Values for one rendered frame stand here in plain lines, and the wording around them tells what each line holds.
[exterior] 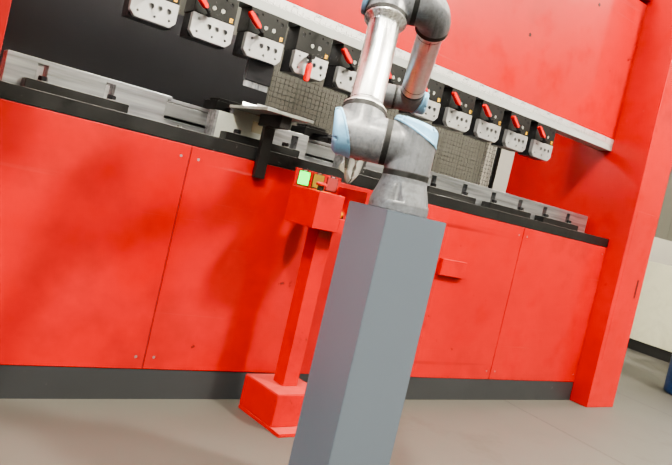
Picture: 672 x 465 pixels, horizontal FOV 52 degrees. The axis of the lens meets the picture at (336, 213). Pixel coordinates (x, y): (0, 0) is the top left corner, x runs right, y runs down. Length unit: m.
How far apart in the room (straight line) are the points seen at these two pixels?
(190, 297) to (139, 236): 0.28
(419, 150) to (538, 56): 1.82
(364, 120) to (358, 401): 0.67
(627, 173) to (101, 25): 2.66
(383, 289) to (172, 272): 0.86
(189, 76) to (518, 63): 1.48
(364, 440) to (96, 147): 1.12
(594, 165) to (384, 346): 2.53
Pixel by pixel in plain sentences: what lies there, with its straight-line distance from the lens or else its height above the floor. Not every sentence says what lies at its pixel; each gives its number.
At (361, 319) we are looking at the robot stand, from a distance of 1.62.
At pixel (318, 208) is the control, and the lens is 2.18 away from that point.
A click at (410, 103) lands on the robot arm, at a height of 1.11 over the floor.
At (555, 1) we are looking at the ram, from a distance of 3.52.
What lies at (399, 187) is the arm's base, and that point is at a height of 0.83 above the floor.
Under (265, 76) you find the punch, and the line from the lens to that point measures 2.48.
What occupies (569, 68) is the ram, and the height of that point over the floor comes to 1.64.
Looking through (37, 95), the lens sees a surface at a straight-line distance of 2.07.
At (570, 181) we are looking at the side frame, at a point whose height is 1.15.
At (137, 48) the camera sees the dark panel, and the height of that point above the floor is 1.16.
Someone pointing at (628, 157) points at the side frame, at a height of 1.32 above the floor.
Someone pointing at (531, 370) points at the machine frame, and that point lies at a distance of 3.60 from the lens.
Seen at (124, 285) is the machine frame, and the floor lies 0.36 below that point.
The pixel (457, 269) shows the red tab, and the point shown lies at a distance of 2.98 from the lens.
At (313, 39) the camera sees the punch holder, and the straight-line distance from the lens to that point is 2.56.
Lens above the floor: 0.78
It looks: 2 degrees down
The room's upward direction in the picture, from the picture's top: 13 degrees clockwise
